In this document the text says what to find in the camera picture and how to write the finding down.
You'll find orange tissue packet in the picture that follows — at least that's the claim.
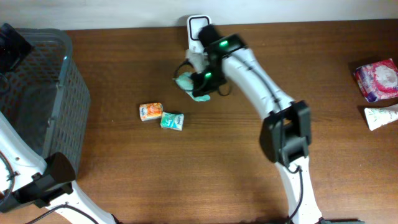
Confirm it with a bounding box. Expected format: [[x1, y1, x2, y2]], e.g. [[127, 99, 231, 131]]
[[139, 103, 163, 121]]

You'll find red purple tissue pack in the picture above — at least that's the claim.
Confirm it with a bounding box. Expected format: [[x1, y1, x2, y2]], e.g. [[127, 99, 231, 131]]
[[353, 58, 397, 103]]

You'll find grey plastic basket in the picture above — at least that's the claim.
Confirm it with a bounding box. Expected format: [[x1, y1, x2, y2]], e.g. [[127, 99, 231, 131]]
[[1, 29, 90, 170]]

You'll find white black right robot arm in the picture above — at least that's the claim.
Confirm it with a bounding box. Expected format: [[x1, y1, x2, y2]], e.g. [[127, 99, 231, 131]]
[[188, 24, 322, 223]]

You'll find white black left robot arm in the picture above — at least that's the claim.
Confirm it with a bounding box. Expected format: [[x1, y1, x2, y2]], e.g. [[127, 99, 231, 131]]
[[1, 23, 117, 223]]

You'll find green wet wipes pack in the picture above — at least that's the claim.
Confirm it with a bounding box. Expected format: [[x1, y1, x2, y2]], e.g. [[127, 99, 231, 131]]
[[174, 72, 211, 102]]

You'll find white cream tube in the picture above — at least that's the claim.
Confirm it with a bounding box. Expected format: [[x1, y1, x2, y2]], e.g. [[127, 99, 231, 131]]
[[364, 105, 397, 131]]

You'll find small green tissue packet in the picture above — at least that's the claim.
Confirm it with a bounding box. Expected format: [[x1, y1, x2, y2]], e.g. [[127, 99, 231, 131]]
[[160, 112, 185, 131]]

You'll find white barcode scanner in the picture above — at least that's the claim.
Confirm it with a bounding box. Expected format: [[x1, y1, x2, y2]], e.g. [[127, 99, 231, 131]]
[[186, 15, 212, 58]]

